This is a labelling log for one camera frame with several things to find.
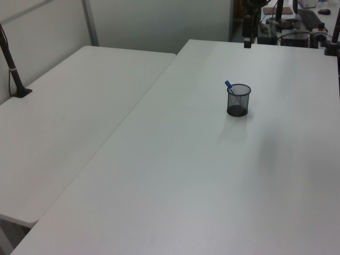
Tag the brown flat pad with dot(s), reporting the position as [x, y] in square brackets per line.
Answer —
[269, 11]

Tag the blue and white marker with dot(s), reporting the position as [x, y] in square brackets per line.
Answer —
[228, 84]

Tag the thin black rod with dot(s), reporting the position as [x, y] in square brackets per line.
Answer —
[295, 6]

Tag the black electronic device box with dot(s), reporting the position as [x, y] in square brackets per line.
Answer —
[267, 35]

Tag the white adjoining table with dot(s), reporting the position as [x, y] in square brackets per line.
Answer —
[66, 119]

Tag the grey metal partition post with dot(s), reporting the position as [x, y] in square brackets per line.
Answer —
[90, 24]

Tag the white and black small device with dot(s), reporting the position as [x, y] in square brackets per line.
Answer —
[317, 33]

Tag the black stand with round base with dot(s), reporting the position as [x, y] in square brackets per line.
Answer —
[279, 10]

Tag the black pole with table clamp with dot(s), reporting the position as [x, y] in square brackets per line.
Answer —
[332, 49]

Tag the black computer keyboard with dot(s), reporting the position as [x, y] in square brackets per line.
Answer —
[309, 18]

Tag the black bracket with white band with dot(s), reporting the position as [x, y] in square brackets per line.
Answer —
[247, 26]

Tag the white cardboard box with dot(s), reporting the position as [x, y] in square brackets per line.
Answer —
[306, 3]

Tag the black computer mouse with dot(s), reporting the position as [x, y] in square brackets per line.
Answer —
[324, 11]

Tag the black pole with flat base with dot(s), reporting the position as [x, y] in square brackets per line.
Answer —
[16, 77]

